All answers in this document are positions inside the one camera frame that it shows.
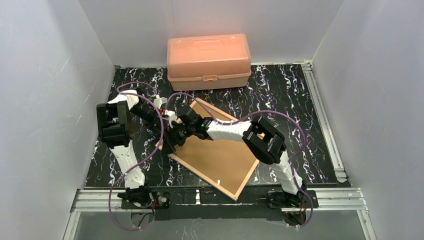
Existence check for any white wooden picture frame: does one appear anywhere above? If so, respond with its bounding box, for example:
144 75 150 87
159 99 248 187

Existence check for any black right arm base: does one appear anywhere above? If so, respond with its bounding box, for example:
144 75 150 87
266 190 319 210

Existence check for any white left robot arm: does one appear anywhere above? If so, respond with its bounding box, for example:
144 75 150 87
96 89 168 190

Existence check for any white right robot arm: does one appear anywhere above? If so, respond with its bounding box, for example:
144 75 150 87
161 108 307 196

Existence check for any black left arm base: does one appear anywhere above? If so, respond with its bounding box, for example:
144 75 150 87
117 185 170 210

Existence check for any translucent orange plastic box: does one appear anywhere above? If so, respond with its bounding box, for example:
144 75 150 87
167 34 252 92

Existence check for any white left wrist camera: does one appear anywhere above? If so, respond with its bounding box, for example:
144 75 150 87
153 94 168 110

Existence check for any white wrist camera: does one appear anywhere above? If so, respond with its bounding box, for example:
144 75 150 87
164 110 177 128
153 94 168 110

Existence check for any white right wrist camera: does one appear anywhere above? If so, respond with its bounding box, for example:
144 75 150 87
164 110 177 128

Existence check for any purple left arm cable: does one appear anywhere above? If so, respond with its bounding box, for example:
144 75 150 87
108 81 166 232

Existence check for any aluminium front rail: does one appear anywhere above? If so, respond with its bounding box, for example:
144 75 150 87
71 185 369 212

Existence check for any aluminium rail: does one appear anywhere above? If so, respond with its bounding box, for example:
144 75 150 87
301 61 348 183
71 185 369 212

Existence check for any aluminium right side rail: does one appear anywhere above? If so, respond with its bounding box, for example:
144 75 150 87
301 61 348 183

